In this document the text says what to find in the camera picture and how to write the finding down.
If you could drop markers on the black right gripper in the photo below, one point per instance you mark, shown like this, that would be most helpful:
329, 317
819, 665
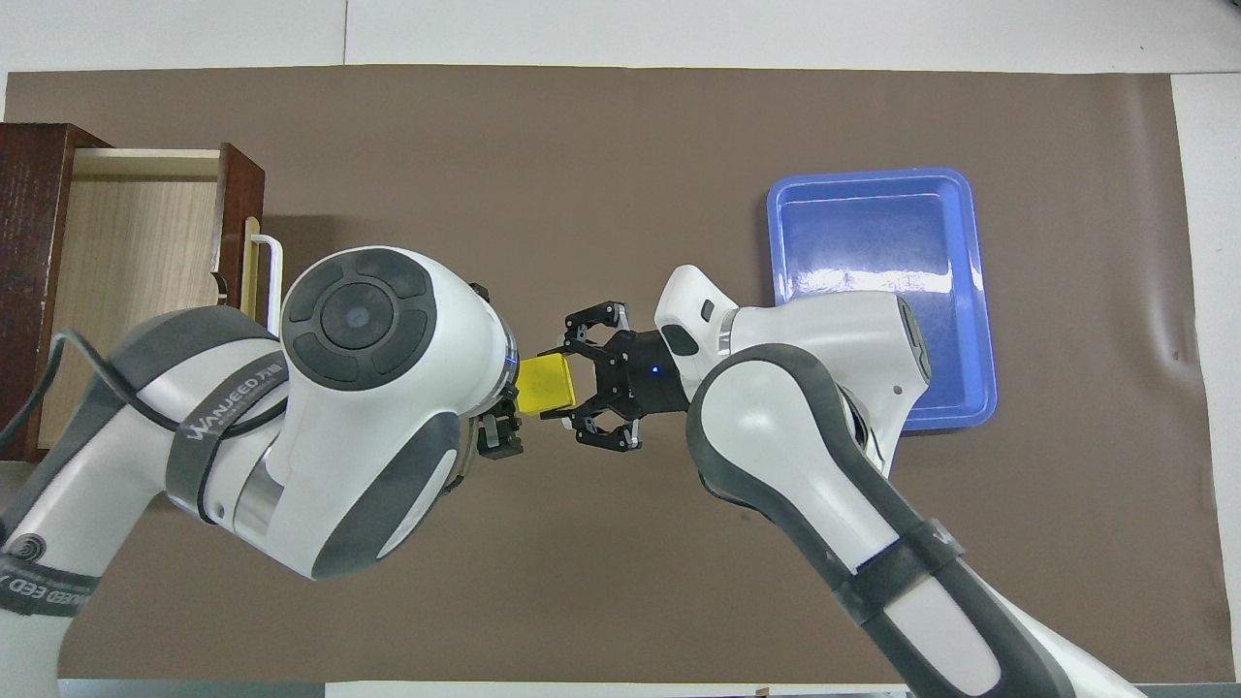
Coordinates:
645, 373

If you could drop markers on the yellow cube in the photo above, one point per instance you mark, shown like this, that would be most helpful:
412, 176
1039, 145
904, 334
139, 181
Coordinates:
548, 385

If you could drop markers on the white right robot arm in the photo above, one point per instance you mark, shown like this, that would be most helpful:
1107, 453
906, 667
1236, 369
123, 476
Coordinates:
824, 339

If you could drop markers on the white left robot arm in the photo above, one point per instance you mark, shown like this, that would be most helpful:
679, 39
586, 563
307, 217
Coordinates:
359, 320

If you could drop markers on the brown table mat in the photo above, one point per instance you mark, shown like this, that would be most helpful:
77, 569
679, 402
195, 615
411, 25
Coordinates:
582, 582

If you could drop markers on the blue plastic tray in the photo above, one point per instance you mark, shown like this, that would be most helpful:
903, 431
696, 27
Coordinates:
873, 233

